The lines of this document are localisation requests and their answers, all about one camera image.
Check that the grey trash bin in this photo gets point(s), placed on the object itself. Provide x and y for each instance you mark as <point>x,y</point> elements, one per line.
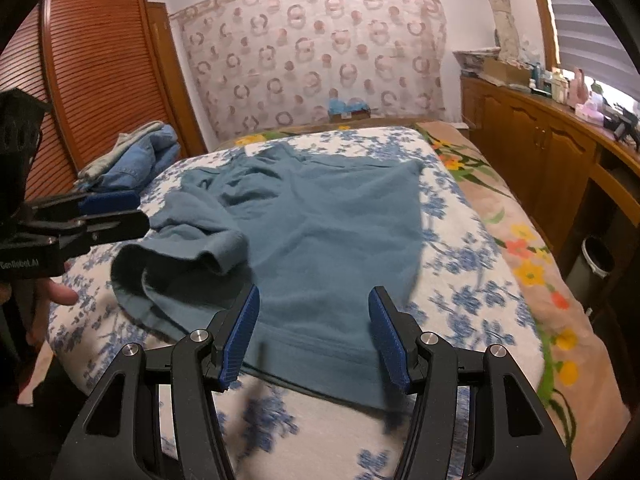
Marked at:
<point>585,275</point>

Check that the person's left hand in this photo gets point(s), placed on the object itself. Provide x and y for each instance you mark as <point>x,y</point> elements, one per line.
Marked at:
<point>55,292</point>

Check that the wooden cabinet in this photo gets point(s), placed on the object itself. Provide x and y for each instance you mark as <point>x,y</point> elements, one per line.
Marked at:
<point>540,145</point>

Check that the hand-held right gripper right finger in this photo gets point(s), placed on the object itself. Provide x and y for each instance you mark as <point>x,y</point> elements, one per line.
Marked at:
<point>387,340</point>

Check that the small cardboard box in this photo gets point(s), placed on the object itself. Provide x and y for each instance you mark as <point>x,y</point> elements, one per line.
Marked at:
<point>350,116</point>

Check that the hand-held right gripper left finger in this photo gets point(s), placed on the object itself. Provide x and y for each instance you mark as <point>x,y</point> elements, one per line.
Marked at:
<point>242,340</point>

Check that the teal pants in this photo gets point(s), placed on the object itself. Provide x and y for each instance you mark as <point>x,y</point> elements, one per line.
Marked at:
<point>325,235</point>

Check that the striped window blind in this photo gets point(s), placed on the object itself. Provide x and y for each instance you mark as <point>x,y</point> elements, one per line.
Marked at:
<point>580,25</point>

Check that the wooden louvered wardrobe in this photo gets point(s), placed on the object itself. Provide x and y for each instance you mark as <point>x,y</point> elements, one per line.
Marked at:
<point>100,60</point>

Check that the grey garment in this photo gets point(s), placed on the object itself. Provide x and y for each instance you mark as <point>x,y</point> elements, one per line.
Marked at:
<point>115,152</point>

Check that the light blue cloth bundle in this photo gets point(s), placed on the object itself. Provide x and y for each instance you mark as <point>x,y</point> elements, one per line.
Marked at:
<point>347,104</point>

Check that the brown cardboard box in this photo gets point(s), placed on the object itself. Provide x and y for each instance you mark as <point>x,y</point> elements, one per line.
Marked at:
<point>505,74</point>

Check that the pink figure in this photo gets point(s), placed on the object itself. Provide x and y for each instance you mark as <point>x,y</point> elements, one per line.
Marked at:
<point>580,87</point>

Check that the black desk item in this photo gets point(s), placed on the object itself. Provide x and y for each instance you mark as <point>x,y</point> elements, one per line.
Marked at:
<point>622,127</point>

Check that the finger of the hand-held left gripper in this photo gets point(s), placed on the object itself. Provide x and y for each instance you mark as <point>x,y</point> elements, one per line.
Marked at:
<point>110,201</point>
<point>120,225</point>

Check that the person's dark clothing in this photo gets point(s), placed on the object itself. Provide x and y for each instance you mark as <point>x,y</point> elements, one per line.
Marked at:
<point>25,425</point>

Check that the pink box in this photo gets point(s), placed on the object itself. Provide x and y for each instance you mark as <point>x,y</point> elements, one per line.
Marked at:
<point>591,111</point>

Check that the stack of papers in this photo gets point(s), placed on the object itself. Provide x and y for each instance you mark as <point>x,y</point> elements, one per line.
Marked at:
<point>475,60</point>

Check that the blue floral white blanket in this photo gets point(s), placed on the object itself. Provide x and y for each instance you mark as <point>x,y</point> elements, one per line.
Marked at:
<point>475,270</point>

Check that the blue denim jeans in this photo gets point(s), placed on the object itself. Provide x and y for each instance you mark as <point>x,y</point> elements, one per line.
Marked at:
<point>145,160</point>

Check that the teal bottle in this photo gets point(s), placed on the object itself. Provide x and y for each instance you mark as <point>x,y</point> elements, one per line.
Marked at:
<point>537,76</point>

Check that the peach flowered bed blanket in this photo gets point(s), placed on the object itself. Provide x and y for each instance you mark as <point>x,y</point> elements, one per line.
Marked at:
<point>525,220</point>

